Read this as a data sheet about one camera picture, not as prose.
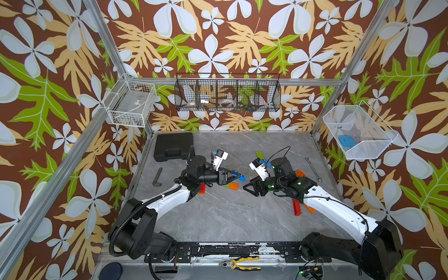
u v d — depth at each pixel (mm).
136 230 425
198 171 637
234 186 932
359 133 832
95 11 690
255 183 676
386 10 688
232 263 707
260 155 1072
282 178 614
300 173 984
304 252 654
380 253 390
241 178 743
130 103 853
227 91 963
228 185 935
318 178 987
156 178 982
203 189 912
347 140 806
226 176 702
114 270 690
